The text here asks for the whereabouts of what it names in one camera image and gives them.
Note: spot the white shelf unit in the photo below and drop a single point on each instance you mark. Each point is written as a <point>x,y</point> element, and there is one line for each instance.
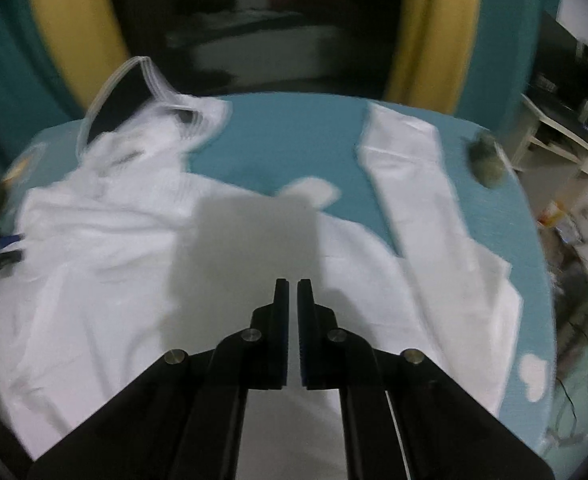
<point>549,130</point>

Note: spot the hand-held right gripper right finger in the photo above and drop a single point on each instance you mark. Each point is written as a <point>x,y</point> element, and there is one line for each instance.
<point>305,345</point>

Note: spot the small olive object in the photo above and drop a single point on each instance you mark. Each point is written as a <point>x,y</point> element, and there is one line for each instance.
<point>486,160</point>

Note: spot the yellow curtain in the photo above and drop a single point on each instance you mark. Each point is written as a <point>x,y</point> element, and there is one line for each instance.
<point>434,25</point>
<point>68,25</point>

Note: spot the teal curtain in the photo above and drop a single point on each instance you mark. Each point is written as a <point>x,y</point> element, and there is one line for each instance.
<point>509,35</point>
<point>8,75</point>

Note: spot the dark window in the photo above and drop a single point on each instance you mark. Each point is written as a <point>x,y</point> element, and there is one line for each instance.
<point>254,35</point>

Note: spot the large white long-sleeved garment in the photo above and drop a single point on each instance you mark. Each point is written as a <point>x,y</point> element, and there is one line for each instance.
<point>123,260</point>

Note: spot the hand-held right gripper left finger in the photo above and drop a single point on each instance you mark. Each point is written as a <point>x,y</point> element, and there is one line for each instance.
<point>280,345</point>

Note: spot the floor clutter pile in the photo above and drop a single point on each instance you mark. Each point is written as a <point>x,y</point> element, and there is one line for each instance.
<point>579,260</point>

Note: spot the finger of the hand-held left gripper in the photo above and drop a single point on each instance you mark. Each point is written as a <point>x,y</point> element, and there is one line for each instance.
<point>6,258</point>
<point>9,242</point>

